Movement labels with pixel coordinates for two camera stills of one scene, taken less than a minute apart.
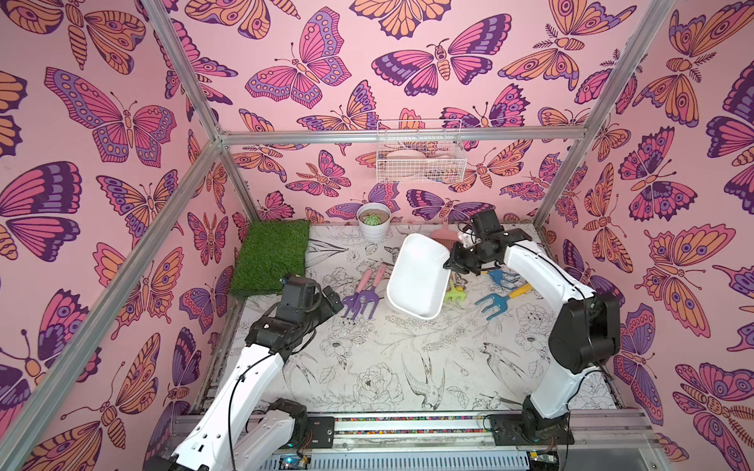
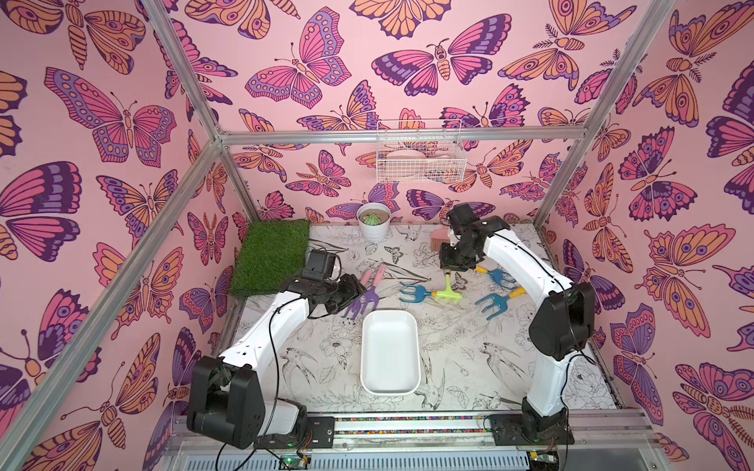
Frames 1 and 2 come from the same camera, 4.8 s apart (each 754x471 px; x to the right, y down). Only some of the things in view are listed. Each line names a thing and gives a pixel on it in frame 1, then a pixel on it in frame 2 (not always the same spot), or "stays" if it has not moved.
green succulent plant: [372, 219] stays
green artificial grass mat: [272, 250] stays
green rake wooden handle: [453, 293] stays
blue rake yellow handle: [500, 301] stays
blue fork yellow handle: [499, 277] to [420, 293]
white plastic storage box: [419, 283] to [390, 352]
